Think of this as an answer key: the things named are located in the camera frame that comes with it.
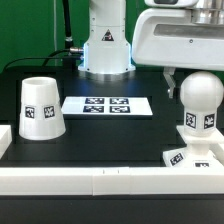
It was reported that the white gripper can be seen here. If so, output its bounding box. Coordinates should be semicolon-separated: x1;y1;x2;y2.
132;0;224;98

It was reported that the white lamp bulb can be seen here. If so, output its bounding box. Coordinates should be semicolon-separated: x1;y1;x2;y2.
180;71;224;136

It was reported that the white lamp base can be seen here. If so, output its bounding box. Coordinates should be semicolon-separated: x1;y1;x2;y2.
163;125;224;168

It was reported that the white lamp shade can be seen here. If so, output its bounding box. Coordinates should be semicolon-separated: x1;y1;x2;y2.
19;77;66;140

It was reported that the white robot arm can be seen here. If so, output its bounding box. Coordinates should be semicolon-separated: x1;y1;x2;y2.
79;0;224;94

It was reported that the white marker plate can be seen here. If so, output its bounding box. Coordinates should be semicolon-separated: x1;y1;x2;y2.
62;96;153;116

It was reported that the white right fence rail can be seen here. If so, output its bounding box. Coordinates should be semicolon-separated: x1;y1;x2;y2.
211;143;224;166

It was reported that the white fence rail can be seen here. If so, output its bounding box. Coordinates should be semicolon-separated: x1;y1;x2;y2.
0;125;12;159
0;167;224;196
211;143;224;166

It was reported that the black hose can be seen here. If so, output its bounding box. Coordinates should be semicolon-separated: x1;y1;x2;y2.
62;0;74;51

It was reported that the black cable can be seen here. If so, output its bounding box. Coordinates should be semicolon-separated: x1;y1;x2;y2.
1;48;84;73

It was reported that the white front fence rail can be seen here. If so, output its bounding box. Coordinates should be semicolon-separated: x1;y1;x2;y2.
0;167;224;196

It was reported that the white left fence rail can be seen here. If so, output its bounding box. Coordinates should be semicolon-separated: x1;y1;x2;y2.
0;125;12;159

